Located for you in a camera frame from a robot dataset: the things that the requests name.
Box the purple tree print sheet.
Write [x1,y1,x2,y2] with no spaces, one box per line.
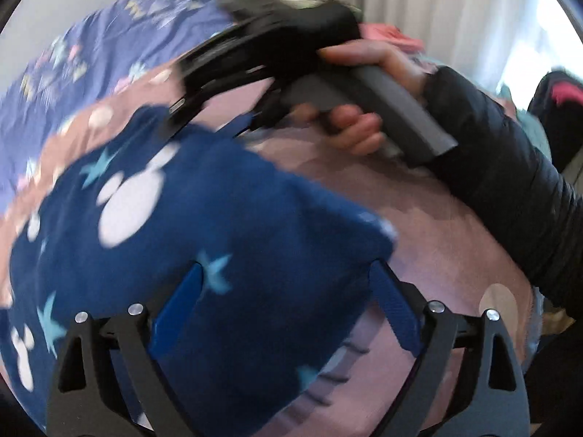
[0,0,238,196]

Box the person's right hand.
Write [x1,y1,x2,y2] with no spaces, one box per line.
[291,38,429,156]

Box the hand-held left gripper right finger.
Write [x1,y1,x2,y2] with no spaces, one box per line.
[367,259,531,437]

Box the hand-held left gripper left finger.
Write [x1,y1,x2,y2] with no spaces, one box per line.
[46,261,206,437]

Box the pink polka dot deer blanket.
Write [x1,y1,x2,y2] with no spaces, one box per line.
[0,50,547,420]

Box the folded pink garment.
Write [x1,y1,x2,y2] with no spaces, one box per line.
[360,22,424,53]

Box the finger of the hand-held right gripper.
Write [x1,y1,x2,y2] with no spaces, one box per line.
[175,25,247,89]
[166,66,278,135]

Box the navy star fleece pajama top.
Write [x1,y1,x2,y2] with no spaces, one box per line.
[9,105,397,424]

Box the black pink bag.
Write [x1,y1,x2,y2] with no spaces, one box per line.
[528,70,583,165]

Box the person's right forearm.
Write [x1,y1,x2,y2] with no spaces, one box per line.
[423,66,583,315]

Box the beige pleated curtain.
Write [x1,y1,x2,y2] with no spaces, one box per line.
[214,0,547,83]

